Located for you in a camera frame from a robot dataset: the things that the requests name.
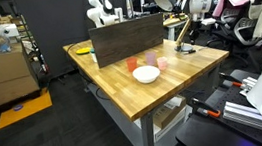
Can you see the orange black bar clamp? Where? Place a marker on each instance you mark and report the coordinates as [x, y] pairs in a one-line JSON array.
[[204, 107], [232, 80]]

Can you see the black perforated robot platform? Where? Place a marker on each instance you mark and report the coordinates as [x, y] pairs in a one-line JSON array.
[[206, 137]]

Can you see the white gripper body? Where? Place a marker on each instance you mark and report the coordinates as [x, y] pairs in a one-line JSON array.
[[208, 21]]

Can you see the white bowl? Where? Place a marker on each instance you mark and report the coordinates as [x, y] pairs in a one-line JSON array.
[[146, 73]]

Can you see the aluminium extrusion bar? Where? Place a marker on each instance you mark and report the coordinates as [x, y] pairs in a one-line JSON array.
[[254, 116]]

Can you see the pink plastic mug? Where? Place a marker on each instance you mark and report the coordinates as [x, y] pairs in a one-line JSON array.
[[162, 63]]

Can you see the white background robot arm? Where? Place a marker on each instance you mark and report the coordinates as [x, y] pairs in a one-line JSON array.
[[100, 13]]

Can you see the large cardboard box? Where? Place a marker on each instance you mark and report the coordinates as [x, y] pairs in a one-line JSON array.
[[2, 78]]

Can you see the purple plastic cup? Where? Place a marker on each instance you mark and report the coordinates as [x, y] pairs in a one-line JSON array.
[[151, 58]]

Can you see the black partition panel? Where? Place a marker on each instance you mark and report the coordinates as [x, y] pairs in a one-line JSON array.
[[54, 25]]

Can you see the small cardboard box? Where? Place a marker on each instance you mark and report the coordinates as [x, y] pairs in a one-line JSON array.
[[167, 112]]

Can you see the pink office chair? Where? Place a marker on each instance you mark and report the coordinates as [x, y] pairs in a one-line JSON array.
[[221, 6]]

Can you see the white framed monitor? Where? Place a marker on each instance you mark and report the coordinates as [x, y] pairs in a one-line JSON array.
[[135, 0]]

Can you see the grey mesh office chair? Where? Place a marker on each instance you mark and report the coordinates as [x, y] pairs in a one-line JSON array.
[[248, 28]]

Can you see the orange plastic cup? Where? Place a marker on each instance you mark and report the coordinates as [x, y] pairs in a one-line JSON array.
[[132, 64]]

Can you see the small blue disc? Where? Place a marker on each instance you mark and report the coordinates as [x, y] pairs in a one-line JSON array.
[[17, 107]]

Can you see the dark wooden board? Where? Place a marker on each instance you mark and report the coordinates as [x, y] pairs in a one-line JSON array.
[[127, 40]]

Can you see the white cup teal lid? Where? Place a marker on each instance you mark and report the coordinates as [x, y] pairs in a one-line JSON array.
[[93, 55]]

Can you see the yellow plate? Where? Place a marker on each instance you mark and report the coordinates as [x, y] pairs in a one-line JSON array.
[[83, 50]]

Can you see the orange floor mat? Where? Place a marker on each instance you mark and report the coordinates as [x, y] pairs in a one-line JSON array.
[[25, 111]]

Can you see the silver metal block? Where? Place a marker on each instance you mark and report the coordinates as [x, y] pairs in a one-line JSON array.
[[248, 84]]

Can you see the grey metal table frame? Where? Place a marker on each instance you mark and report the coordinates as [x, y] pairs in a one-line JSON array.
[[148, 138]]

